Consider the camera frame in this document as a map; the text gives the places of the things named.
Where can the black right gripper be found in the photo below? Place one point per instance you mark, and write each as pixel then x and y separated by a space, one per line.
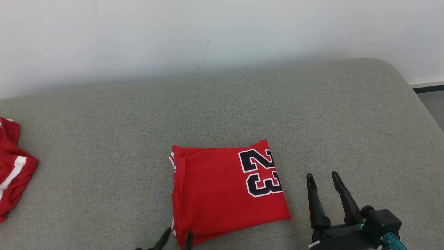
pixel 340 239

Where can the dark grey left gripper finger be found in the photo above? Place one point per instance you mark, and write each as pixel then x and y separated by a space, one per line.
pixel 162 241
pixel 189 242

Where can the red jersey with number 23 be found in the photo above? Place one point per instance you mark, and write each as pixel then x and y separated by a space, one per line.
pixel 215 194

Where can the red shorts with white trim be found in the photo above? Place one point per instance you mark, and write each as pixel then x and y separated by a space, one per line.
pixel 14 166

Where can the teal right camera connector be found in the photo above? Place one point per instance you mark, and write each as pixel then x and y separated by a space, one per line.
pixel 393 241

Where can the white wall baseboard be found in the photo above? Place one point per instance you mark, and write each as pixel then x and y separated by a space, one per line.
pixel 430 83

